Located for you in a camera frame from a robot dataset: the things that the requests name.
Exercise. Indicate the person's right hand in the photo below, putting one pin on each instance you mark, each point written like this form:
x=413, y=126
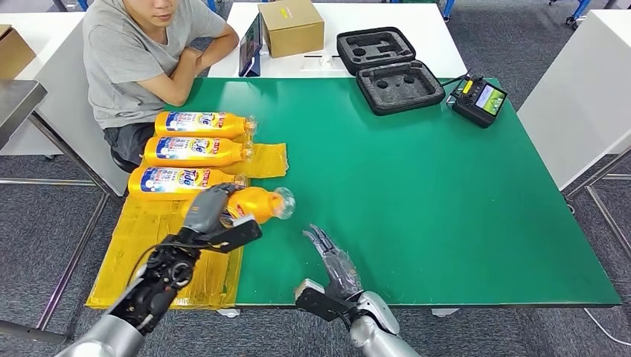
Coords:
x=191, y=56

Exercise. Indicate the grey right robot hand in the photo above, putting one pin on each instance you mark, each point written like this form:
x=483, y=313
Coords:
x=340, y=271

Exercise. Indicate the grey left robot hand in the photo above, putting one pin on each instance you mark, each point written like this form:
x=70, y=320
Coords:
x=204, y=209

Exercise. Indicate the orange detergent bottle clear cap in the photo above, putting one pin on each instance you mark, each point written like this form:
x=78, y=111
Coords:
x=162, y=183
x=256, y=202
x=229, y=126
x=227, y=153

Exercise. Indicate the person's right forearm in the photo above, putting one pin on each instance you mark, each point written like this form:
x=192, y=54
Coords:
x=172, y=84

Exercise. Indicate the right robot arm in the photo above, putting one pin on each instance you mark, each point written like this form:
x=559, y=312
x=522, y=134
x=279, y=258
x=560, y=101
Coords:
x=377, y=325

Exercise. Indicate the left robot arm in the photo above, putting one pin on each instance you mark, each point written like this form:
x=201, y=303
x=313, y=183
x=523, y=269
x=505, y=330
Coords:
x=143, y=295

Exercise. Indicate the person's left forearm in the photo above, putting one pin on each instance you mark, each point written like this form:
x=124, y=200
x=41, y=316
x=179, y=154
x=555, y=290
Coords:
x=221, y=49

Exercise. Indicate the dark tablet with stand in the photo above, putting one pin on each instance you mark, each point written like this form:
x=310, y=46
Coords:
x=251, y=46

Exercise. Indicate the person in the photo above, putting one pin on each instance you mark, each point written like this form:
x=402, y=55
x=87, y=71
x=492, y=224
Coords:
x=123, y=59

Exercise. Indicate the yellow taped cardboard mat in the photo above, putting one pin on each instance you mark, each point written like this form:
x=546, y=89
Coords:
x=207, y=281

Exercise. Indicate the black stool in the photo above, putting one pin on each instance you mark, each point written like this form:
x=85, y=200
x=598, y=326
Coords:
x=123, y=161

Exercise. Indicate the closed brown cardboard box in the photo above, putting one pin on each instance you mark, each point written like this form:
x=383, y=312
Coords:
x=292, y=30

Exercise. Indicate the thin black pen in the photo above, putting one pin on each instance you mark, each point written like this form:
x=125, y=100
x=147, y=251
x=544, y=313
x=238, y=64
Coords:
x=311, y=56

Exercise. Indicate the small white plastic item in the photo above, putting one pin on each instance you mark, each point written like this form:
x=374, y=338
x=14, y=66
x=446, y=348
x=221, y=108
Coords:
x=325, y=61

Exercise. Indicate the white side table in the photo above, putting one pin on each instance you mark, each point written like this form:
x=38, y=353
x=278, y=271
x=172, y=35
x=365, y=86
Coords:
x=54, y=55

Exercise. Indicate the open brown cardboard box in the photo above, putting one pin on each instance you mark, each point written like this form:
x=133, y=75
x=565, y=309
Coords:
x=13, y=51

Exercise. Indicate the grey metal table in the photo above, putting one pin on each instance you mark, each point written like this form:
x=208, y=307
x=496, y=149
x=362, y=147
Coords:
x=15, y=102

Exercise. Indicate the open black foam case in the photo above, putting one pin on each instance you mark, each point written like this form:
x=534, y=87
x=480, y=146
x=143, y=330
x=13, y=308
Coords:
x=396, y=88

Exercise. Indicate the black remote controller with screen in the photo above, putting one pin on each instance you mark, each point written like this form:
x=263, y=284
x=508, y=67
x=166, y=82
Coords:
x=474, y=103

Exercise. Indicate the white table with box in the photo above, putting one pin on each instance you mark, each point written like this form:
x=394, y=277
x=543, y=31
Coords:
x=421, y=30

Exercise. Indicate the green plastic crate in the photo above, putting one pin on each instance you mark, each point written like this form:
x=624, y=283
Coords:
x=419, y=1

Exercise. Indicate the white table with metal legs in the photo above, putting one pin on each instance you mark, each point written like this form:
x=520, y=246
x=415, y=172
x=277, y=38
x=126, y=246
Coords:
x=577, y=97

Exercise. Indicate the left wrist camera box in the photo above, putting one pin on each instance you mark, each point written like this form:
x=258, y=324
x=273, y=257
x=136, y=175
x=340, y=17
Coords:
x=231, y=236

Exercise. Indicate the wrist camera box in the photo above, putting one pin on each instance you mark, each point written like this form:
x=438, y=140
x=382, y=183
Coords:
x=315, y=300
x=231, y=236

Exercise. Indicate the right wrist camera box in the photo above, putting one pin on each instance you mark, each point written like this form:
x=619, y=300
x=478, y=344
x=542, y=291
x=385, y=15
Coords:
x=315, y=300

